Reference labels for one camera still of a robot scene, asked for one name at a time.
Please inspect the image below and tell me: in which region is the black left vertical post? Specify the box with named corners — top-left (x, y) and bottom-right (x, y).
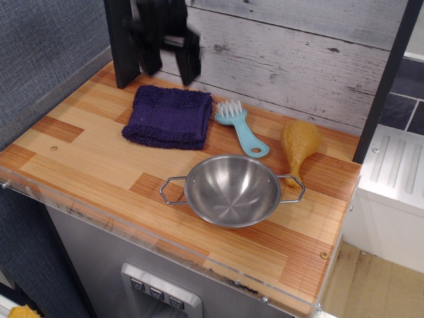
top-left (104, 0), bottom-right (140, 89)

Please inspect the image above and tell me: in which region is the grey ice dispenser panel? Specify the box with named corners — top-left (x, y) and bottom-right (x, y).
top-left (121, 262), bottom-right (203, 317)

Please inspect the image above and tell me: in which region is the yellow plastic chicken drumstick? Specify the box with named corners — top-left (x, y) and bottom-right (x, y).
top-left (280, 120), bottom-right (321, 182)

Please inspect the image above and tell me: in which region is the stainless steel bowl with handles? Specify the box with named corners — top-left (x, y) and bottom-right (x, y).
top-left (159, 154), bottom-right (305, 229)

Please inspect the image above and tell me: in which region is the white toy sink unit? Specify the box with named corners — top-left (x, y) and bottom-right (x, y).
top-left (342, 125), bottom-right (423, 272)

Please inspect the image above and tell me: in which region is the silver toy fridge front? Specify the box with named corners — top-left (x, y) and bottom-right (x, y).
top-left (47, 207), bottom-right (288, 317)

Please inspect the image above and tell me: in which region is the black right vertical post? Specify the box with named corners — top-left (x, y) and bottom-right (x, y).
top-left (352, 0), bottom-right (423, 164)

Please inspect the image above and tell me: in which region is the black vertical post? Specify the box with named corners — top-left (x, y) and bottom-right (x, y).
top-left (104, 0), bottom-right (140, 89)
top-left (352, 0), bottom-right (423, 164)

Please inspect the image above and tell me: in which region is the light blue dish brush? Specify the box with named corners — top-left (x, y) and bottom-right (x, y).
top-left (215, 99), bottom-right (269, 158)

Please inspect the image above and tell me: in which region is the purple towel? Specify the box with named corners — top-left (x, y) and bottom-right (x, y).
top-left (122, 85), bottom-right (213, 150)

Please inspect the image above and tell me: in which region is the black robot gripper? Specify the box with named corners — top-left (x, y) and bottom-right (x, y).
top-left (127, 1), bottom-right (202, 85)

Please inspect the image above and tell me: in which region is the clear acrylic edge guard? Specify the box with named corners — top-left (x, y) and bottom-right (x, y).
top-left (1, 168), bottom-right (323, 317)

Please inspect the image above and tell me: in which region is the yellow object bottom left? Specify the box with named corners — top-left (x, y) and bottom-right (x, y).
top-left (7, 305), bottom-right (41, 318)

